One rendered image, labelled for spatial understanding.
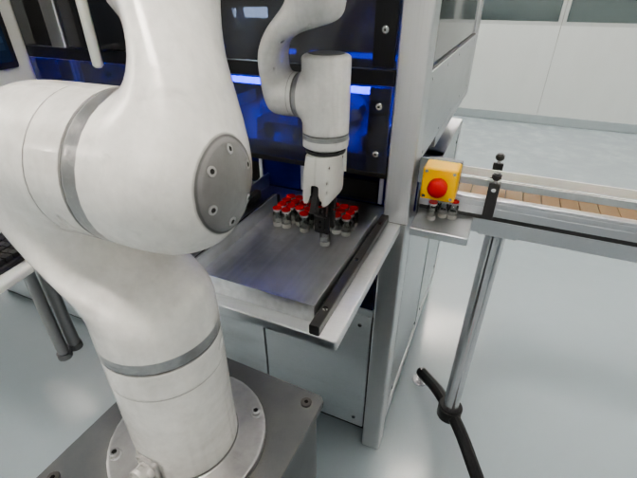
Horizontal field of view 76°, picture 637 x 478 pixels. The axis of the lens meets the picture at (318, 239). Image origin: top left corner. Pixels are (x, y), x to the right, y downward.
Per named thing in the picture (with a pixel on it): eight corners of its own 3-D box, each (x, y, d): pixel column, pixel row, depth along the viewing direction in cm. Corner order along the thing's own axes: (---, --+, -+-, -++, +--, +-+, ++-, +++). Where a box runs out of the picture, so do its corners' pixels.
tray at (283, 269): (276, 207, 102) (275, 193, 100) (375, 228, 93) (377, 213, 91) (186, 283, 76) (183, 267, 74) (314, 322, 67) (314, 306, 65)
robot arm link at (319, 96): (290, 134, 72) (339, 140, 69) (287, 53, 65) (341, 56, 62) (309, 122, 79) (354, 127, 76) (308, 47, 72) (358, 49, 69)
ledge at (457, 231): (421, 209, 105) (422, 202, 104) (473, 218, 101) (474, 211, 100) (408, 233, 94) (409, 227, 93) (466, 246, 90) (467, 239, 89)
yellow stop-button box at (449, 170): (426, 185, 94) (429, 155, 90) (458, 191, 91) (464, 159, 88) (418, 198, 88) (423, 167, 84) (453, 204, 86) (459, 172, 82)
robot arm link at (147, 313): (168, 394, 35) (86, 114, 23) (21, 335, 41) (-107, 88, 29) (242, 308, 45) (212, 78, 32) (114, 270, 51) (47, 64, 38)
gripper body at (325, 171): (318, 133, 80) (318, 185, 86) (295, 148, 72) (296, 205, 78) (354, 137, 78) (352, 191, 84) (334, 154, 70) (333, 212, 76)
